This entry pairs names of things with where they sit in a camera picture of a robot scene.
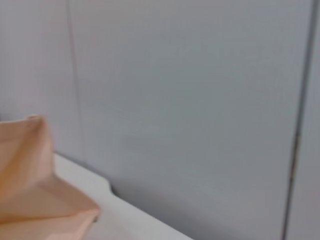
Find cream handbag with green handles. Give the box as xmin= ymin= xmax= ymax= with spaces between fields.
xmin=0 ymin=114 xmax=103 ymax=240

